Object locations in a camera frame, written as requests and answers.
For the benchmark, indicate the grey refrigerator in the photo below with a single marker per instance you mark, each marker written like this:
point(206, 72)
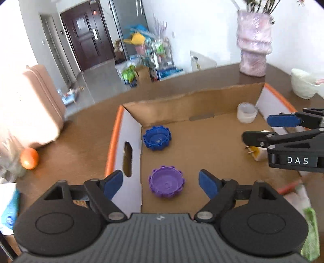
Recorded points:
point(129, 15)

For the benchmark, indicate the small brown carton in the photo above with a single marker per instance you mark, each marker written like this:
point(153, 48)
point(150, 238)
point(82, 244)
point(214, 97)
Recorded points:
point(143, 75)

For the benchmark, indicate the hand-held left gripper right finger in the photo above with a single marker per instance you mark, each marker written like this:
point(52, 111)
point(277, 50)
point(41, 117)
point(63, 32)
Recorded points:
point(207, 184)

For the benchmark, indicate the pink artificial flowers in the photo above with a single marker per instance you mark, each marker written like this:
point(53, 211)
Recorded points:
point(260, 6)

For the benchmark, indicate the white flat board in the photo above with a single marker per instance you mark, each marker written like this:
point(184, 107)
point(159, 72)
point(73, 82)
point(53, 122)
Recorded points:
point(201, 62)

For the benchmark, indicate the orange fruit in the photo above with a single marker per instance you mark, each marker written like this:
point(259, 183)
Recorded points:
point(29, 158)

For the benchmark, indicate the blue flat box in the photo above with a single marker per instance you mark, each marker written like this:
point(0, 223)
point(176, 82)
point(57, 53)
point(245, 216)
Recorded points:
point(168, 73)

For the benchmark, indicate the purple ridged plastic lid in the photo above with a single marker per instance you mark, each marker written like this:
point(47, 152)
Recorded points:
point(165, 182)

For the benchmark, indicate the yellow toy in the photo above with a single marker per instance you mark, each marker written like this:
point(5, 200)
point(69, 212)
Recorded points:
point(136, 39)

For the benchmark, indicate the pink textured vase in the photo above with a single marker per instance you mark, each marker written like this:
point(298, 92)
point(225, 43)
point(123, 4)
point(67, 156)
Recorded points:
point(254, 43)

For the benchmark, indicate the small colourful toy pile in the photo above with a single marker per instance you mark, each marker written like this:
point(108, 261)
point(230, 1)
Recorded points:
point(69, 96)

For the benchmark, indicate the green snack packets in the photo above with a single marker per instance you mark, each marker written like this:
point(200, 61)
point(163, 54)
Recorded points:
point(128, 74)

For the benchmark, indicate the blue tissue pack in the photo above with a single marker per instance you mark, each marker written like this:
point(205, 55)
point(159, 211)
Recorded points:
point(8, 210)

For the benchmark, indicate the orange red stick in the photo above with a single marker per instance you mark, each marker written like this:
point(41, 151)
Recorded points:
point(288, 189)

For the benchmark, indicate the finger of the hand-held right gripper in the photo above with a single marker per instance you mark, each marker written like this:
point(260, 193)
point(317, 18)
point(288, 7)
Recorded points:
point(282, 120)
point(255, 138)

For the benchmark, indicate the white bowl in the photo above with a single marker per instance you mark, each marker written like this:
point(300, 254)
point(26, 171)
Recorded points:
point(303, 84)

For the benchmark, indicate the blue ridged plastic lid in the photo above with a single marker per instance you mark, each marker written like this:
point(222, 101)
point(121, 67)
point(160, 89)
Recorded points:
point(157, 137)

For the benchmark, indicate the green plastic packet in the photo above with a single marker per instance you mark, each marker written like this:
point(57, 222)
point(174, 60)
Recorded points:
point(311, 235)

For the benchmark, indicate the white yellow power plug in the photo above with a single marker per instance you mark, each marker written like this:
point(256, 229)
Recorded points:
point(259, 153)

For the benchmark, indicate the metal storage rack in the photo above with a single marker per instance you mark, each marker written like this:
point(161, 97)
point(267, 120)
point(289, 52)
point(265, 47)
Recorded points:
point(159, 58)

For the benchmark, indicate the cardboard box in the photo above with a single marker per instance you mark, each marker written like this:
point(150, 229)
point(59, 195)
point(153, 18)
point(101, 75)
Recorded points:
point(207, 149)

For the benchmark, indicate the pink suitcase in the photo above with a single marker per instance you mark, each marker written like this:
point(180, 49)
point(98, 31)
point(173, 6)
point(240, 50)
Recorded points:
point(30, 106)

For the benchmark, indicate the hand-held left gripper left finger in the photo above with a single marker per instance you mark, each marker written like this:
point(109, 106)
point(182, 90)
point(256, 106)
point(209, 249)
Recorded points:
point(114, 186)

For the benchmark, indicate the dark brown door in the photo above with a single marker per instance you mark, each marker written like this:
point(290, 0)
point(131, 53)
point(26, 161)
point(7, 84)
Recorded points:
point(87, 38)

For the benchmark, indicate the white plastic bag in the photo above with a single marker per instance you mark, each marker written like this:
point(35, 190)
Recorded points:
point(297, 202)

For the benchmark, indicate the clear plastic bag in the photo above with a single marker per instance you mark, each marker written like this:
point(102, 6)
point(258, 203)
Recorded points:
point(10, 156)

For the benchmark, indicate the white round container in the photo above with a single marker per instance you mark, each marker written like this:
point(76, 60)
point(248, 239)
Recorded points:
point(246, 112)

